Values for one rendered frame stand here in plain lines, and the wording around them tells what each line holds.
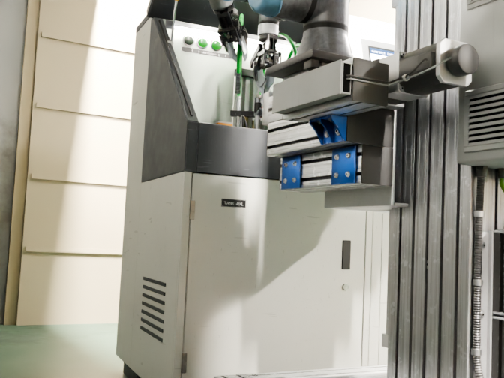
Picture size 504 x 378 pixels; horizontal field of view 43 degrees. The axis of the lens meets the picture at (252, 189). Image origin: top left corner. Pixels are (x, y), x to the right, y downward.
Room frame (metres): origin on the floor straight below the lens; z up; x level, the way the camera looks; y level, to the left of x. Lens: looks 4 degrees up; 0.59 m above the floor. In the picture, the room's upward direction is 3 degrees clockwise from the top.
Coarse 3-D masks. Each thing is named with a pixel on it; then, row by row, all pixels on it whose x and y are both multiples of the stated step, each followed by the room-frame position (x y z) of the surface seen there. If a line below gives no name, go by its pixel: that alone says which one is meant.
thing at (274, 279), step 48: (192, 192) 2.01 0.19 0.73; (240, 192) 2.07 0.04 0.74; (288, 192) 2.14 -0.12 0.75; (192, 240) 2.01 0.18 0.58; (240, 240) 2.07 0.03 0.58; (288, 240) 2.14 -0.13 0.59; (336, 240) 2.21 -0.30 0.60; (192, 288) 2.01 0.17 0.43; (240, 288) 2.07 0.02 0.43; (288, 288) 2.14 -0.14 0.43; (336, 288) 2.21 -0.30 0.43; (192, 336) 2.01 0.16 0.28; (240, 336) 2.08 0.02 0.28; (288, 336) 2.14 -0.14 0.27; (336, 336) 2.22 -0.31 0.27
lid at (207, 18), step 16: (160, 0) 2.44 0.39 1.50; (192, 0) 2.47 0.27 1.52; (208, 0) 2.48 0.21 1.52; (160, 16) 2.52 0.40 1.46; (176, 16) 2.53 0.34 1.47; (192, 16) 2.54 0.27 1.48; (208, 16) 2.56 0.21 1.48; (256, 16) 2.60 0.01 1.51; (256, 32) 2.67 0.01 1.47; (288, 32) 2.70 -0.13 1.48
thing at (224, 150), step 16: (208, 128) 2.02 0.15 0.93; (224, 128) 2.04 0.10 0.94; (240, 128) 2.06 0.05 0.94; (208, 144) 2.02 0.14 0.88; (224, 144) 2.04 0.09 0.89; (240, 144) 2.06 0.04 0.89; (256, 144) 2.09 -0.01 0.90; (208, 160) 2.02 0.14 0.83; (224, 160) 2.04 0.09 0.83; (240, 160) 2.07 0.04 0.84; (256, 160) 2.09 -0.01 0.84; (272, 160) 2.11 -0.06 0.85; (240, 176) 2.09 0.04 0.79; (256, 176) 2.09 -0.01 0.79; (272, 176) 2.11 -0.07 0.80
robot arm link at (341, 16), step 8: (312, 0) 1.54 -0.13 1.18; (320, 0) 1.55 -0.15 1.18; (328, 0) 1.55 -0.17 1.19; (336, 0) 1.56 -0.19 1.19; (344, 0) 1.58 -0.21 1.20; (312, 8) 1.55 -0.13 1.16; (320, 8) 1.56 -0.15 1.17; (328, 8) 1.56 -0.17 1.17; (336, 8) 1.56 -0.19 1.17; (344, 8) 1.58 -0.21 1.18; (312, 16) 1.57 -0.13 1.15; (320, 16) 1.56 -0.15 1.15; (328, 16) 1.56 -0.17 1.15; (336, 16) 1.56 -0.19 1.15; (344, 16) 1.58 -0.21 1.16; (304, 24) 1.60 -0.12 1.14; (344, 24) 1.58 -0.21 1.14
